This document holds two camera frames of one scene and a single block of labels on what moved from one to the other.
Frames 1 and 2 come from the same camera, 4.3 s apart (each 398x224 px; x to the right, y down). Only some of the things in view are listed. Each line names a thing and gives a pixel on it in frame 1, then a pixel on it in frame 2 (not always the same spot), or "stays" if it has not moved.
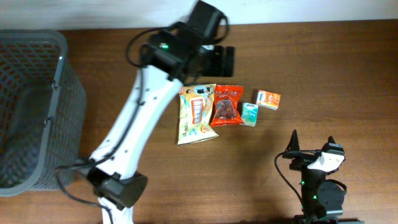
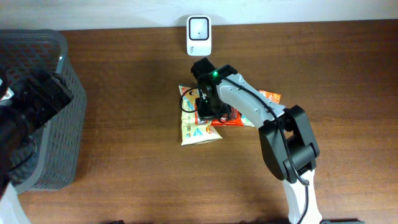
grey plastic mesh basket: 43,112 stays
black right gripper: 300,159 → 205,113
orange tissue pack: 268,99 stays
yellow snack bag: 195,109 stays
